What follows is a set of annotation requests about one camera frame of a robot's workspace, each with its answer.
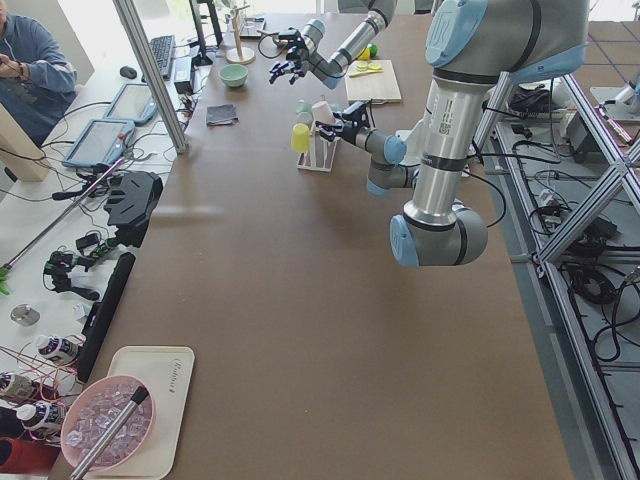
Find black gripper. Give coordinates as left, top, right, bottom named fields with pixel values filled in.
left=269, top=28, right=310, bottom=84
left=315, top=101, right=372, bottom=143

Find pink cup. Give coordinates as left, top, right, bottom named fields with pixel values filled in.
left=312, top=100, right=336, bottom=121

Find mint green cup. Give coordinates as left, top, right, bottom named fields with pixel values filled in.
left=295, top=100, right=312, bottom=114

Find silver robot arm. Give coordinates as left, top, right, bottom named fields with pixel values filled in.
left=269, top=0, right=397, bottom=89
left=316, top=1, right=589, bottom=267

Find yellow cup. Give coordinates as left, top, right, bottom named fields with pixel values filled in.
left=290, top=123, right=310, bottom=154

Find grey cup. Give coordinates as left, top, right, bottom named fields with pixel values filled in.
left=296, top=111, right=314, bottom=127

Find wooden cup tree stand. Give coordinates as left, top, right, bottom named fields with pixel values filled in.
left=225, top=3, right=255, bottom=65

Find mint green bowl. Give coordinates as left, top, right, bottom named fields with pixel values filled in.
left=218, top=64, right=248, bottom=88

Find wooden cutting board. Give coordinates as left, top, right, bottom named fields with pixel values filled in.
left=344, top=59, right=402, bottom=103

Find yellow plastic knife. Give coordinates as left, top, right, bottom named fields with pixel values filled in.
left=348, top=69, right=383, bottom=78

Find grey folded cloth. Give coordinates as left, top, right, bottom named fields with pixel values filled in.
left=206, top=104, right=238, bottom=126

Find black keyboard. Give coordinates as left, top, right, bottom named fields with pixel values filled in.
left=149, top=35, right=175, bottom=80

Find black computer mouse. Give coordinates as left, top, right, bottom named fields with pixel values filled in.
left=120, top=66, right=137, bottom=80

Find blue teach pendant upper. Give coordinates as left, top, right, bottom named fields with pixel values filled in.
left=62, top=119, right=135, bottom=169

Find person in blue hoodie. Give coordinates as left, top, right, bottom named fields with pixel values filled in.
left=1, top=13, right=77, bottom=146

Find beige tray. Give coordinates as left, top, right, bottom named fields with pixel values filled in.
left=60, top=346, right=194, bottom=479

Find black long bar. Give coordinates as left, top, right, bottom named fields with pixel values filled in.
left=76, top=252, right=136, bottom=383

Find metal tongs in bowl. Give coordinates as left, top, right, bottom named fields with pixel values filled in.
left=69, top=386, right=149, bottom=480

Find green clamp stick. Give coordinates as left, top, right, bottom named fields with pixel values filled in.
left=1, top=156, right=125, bottom=295

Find pink bowl with ice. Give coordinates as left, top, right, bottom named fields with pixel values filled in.
left=61, top=375, right=155, bottom=471

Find white wire cup rack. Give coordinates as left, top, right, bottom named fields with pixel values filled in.
left=296, top=125, right=339, bottom=172

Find aluminium frame post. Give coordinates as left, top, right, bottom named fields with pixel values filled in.
left=113, top=0, right=188, bottom=154

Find black plastic bracket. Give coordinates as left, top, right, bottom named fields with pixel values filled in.
left=104, top=171, right=163, bottom=247

